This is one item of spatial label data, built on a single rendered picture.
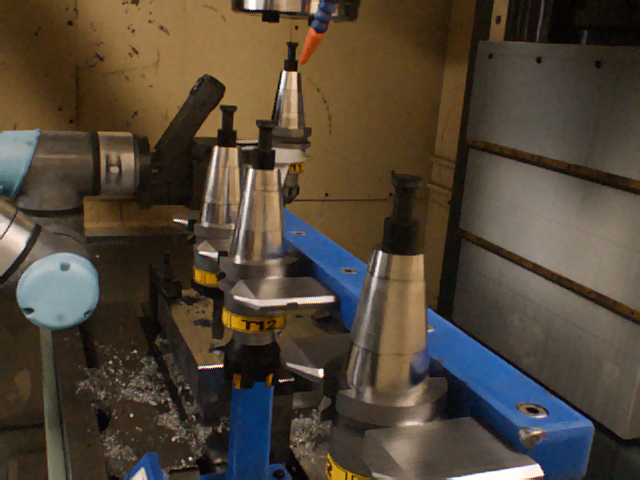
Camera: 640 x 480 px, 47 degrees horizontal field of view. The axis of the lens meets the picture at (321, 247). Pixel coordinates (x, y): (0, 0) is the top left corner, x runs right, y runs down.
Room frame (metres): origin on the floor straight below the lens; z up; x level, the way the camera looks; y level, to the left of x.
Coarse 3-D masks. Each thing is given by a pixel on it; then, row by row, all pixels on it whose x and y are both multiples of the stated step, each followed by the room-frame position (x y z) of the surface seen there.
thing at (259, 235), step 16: (256, 176) 0.53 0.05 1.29; (272, 176) 0.53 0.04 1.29; (256, 192) 0.53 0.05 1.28; (272, 192) 0.53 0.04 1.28; (240, 208) 0.53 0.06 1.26; (256, 208) 0.52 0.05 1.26; (272, 208) 0.53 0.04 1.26; (240, 224) 0.53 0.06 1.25; (256, 224) 0.52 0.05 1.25; (272, 224) 0.53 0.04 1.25; (240, 240) 0.53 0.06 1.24; (256, 240) 0.52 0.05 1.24; (272, 240) 0.53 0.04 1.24; (240, 256) 0.52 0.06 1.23; (256, 256) 0.52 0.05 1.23; (272, 256) 0.52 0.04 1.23
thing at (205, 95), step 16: (208, 80) 0.87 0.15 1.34; (192, 96) 0.88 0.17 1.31; (208, 96) 0.87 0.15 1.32; (192, 112) 0.86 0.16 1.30; (208, 112) 0.87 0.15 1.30; (176, 128) 0.86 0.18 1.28; (192, 128) 0.87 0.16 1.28; (160, 144) 0.87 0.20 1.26; (176, 144) 0.86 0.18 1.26; (176, 160) 0.86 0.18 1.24
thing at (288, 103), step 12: (288, 72) 0.92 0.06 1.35; (300, 72) 0.93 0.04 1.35; (288, 84) 0.92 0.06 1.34; (300, 84) 0.93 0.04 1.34; (276, 96) 0.93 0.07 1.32; (288, 96) 0.92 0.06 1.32; (300, 96) 0.93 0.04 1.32; (276, 108) 0.92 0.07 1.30; (288, 108) 0.92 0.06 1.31; (300, 108) 0.92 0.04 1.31; (276, 120) 0.92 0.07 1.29; (288, 120) 0.91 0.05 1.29; (300, 120) 0.92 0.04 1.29
